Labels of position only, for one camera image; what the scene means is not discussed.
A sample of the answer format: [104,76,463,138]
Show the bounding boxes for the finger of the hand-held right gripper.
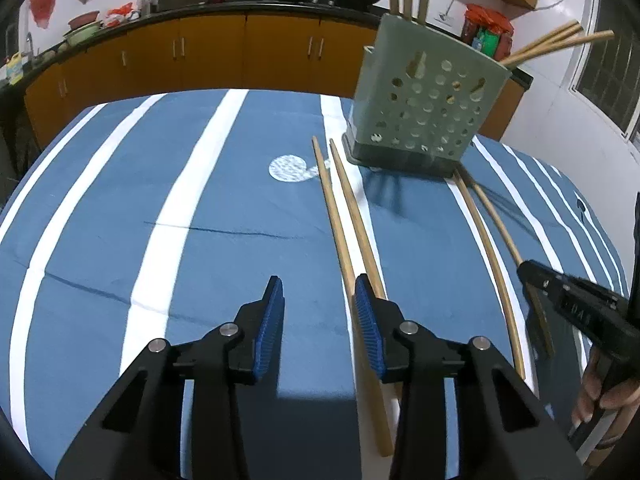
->
[516,259,567,307]
[633,190,640,312]

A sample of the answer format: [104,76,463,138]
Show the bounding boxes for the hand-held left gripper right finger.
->
[353,273,587,480]

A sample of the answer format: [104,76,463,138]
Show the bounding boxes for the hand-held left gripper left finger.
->
[54,275,286,480]

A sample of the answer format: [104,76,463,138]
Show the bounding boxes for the green perforated utensil holder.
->
[342,13,514,179]

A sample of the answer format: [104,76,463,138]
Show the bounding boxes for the person's right hand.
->
[571,354,627,427]

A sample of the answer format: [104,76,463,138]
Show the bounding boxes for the blue white striped tablecloth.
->
[0,88,632,480]

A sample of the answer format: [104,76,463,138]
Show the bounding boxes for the barred window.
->
[572,0,640,147]

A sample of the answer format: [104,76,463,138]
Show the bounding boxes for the red bag with bottles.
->
[462,3,514,61]

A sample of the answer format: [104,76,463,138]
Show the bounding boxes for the wooden base cabinets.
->
[22,9,531,144]

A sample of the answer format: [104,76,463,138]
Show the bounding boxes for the black kitchen countertop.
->
[0,0,534,92]

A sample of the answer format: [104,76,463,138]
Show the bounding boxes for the gas stove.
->
[280,0,386,11]

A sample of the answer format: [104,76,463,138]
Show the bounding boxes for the green basin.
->
[63,25,104,45]

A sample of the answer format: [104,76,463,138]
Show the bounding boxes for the orange plastic bag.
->
[107,2,136,26]

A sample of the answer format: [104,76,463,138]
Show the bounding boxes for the pink basin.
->
[68,10,101,30]

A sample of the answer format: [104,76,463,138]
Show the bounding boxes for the yellow detergent bottle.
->
[4,52,24,84]

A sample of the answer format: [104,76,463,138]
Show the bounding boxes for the red hanging plastic bag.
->
[29,0,59,29]

